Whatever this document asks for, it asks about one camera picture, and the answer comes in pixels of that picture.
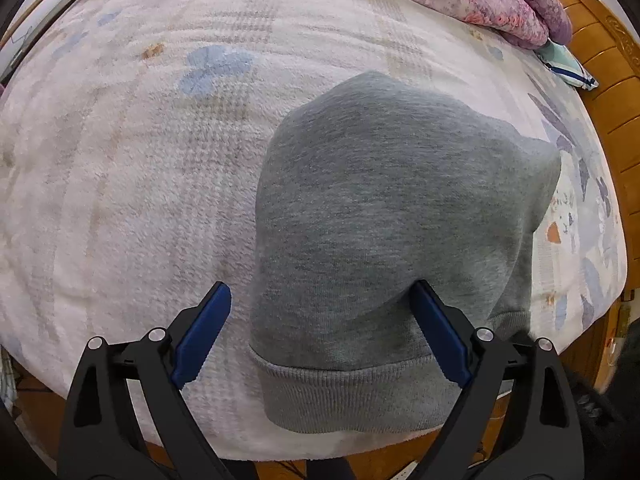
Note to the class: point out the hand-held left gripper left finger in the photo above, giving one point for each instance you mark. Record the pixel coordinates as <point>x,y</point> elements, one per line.
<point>200,335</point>

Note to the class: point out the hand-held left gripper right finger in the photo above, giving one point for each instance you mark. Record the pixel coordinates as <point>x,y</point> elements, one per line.
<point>445,335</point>

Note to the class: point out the grey zip hoodie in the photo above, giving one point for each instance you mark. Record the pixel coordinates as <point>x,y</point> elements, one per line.
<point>375,210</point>

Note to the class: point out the floral bed blanket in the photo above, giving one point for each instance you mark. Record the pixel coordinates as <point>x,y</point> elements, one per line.
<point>125,185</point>

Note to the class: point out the wooden bed headboard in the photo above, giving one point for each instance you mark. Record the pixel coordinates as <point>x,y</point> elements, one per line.
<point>615,100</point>

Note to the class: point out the blue trimmed pillow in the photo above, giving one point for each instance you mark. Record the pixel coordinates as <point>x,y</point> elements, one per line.
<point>565,65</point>

